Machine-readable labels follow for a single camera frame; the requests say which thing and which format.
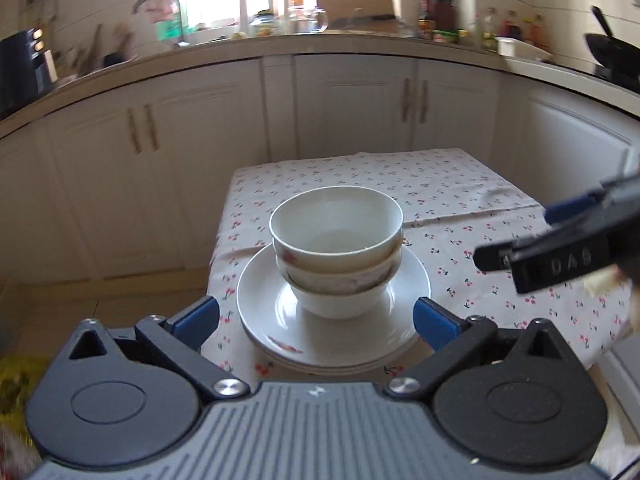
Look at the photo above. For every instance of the clear plastic bottle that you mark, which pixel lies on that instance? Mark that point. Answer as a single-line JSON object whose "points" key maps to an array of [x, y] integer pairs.
{"points": [[476, 34]]}

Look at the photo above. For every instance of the kitchen faucet with pink cloth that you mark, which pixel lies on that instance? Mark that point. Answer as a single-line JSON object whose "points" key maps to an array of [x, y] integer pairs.
{"points": [[167, 27]]}

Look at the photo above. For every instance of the yellow green bag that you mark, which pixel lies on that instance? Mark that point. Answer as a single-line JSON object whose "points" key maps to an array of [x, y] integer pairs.
{"points": [[15, 385]]}

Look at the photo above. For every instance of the black kitchen knife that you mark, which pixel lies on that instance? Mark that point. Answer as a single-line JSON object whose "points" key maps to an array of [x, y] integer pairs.
{"points": [[375, 17]]}

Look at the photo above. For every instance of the yellow seasoning bottle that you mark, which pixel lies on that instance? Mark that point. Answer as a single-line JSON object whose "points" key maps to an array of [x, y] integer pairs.
{"points": [[525, 29]]}

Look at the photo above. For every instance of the white plate fruit print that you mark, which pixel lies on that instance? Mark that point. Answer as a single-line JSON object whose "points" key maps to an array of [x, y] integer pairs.
{"points": [[325, 371], [260, 300], [320, 362]]}

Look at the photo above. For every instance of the glass teapot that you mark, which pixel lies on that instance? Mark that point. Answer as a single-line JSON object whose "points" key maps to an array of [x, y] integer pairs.
{"points": [[305, 22]]}

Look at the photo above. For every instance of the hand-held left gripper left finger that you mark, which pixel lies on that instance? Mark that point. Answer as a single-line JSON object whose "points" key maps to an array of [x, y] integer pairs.
{"points": [[195, 322]]}

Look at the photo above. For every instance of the clear bottle yellow cap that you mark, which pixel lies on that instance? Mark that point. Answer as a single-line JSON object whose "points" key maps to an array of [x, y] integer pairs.
{"points": [[490, 30]]}

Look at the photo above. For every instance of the dark red knife block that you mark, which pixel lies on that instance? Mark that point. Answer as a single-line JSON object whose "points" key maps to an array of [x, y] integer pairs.
{"points": [[445, 12]]}

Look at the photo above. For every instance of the dark sauce bottle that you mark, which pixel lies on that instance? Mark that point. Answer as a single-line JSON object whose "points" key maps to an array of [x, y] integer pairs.
{"points": [[425, 25]]}

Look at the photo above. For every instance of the stone kitchen countertop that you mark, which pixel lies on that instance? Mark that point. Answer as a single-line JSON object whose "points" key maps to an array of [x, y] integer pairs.
{"points": [[300, 45]]}

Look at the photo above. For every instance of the person's right hand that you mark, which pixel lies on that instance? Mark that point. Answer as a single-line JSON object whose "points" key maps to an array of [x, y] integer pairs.
{"points": [[602, 282]]}

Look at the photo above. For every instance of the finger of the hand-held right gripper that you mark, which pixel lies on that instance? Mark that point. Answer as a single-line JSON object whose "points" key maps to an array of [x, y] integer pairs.
{"points": [[495, 255], [570, 207]]}

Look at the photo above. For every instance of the wide white bowl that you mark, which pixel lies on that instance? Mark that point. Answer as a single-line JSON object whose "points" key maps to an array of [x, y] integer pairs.
{"points": [[340, 305]]}

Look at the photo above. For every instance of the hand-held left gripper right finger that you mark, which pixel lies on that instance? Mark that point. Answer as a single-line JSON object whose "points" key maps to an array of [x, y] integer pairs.
{"points": [[435, 325]]}

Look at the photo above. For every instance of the glass jar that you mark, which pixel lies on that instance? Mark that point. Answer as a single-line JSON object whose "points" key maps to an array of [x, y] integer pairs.
{"points": [[263, 26]]}

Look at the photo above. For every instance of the black wok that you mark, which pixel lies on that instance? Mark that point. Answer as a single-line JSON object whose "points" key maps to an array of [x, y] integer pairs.
{"points": [[612, 55]]}

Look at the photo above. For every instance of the red seasoning bottle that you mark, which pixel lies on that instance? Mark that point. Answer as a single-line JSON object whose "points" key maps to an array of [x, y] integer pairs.
{"points": [[508, 25]]}

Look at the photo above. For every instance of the white plastic container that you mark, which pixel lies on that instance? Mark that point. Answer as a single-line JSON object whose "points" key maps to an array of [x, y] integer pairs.
{"points": [[520, 49]]}

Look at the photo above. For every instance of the black air fryer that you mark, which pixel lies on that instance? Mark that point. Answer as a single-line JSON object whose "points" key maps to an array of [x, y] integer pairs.
{"points": [[22, 70]]}

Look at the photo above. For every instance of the metal kitchen faucet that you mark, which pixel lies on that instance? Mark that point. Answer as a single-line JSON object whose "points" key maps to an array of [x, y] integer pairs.
{"points": [[175, 15]]}

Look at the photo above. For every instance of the cherry print tablecloth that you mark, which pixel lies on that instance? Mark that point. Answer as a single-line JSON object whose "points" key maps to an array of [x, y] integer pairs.
{"points": [[450, 190]]}

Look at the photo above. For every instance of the white bowl pink floral print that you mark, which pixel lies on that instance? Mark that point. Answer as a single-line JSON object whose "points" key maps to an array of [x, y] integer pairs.
{"points": [[325, 279]]}

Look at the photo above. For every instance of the green packet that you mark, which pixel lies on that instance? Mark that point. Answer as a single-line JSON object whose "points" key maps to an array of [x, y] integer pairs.
{"points": [[445, 36]]}

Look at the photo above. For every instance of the wooden cutting board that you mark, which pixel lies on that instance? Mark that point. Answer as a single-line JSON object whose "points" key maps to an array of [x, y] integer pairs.
{"points": [[350, 2]]}

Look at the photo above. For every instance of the cooking oil bottle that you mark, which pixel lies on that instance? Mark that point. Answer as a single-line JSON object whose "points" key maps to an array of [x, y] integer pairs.
{"points": [[539, 32]]}

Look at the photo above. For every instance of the pink cloth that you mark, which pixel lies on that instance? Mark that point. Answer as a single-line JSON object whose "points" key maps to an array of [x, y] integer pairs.
{"points": [[160, 7]]}

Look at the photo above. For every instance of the plain white bowl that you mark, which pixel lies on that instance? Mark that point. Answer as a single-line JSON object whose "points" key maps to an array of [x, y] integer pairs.
{"points": [[330, 220]]}

